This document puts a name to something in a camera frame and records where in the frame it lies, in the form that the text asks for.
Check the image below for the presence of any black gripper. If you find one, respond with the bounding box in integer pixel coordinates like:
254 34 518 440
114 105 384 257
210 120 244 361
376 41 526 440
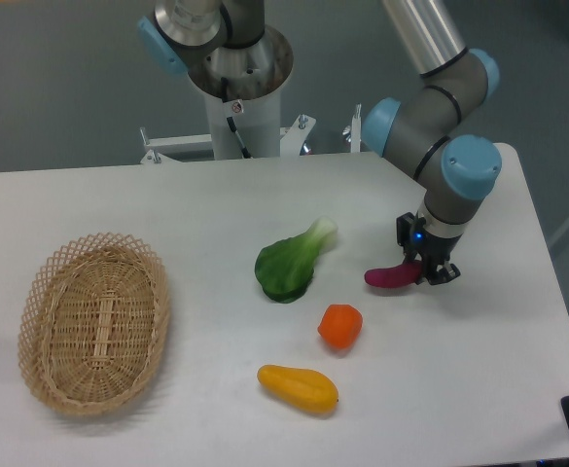
396 212 461 285

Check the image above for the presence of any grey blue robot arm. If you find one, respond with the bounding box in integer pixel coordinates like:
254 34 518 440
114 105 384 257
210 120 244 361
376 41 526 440
137 1 502 288

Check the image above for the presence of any orange persimmon fruit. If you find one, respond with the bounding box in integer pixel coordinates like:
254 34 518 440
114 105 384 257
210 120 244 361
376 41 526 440
317 304 363 350

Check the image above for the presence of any green bok choy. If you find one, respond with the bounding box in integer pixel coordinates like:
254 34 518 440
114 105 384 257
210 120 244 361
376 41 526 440
254 216 338 303

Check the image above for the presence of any yellow papaya fruit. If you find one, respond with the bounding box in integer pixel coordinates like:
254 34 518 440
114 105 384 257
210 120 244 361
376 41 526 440
257 365 339 415

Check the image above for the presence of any woven wicker basket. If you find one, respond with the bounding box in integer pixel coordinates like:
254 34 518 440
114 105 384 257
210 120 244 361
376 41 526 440
18 233 170 416

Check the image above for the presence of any white metal base frame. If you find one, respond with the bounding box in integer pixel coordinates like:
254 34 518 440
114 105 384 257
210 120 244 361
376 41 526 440
138 103 366 164

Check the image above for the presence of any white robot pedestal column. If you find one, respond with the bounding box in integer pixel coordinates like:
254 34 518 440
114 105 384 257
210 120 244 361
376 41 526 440
203 90 281 161

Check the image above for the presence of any black cable on pedestal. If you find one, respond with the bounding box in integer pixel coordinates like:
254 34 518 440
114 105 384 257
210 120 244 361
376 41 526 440
220 77 252 160

